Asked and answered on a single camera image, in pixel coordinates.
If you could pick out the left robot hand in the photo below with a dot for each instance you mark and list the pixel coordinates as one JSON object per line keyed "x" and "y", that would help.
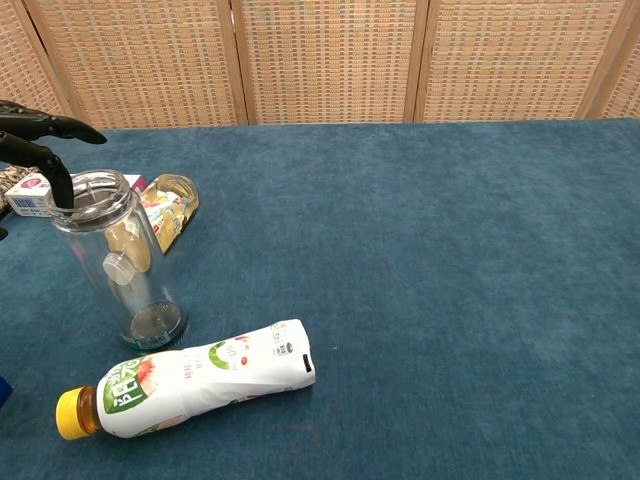
{"x": 30, "y": 125}

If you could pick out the round metal strainer lid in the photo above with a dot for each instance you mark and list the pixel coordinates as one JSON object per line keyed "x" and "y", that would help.
{"x": 97, "y": 201}

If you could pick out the white labelled drink bottle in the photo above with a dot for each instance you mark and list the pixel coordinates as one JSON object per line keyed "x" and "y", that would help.
{"x": 210, "y": 380}

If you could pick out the white toothpaste box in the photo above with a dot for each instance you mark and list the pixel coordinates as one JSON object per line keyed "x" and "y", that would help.
{"x": 27, "y": 197}

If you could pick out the clear glass bottle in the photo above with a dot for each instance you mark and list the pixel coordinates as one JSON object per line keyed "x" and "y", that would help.
{"x": 90, "y": 240}

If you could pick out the small yellow snack packet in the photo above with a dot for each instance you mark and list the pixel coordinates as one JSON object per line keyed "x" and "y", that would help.
{"x": 172, "y": 205}

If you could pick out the woven folding screen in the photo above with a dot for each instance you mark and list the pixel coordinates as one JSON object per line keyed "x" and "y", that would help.
{"x": 330, "y": 60}

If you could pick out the blue table cloth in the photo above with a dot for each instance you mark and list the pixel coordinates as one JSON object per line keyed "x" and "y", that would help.
{"x": 425, "y": 275}

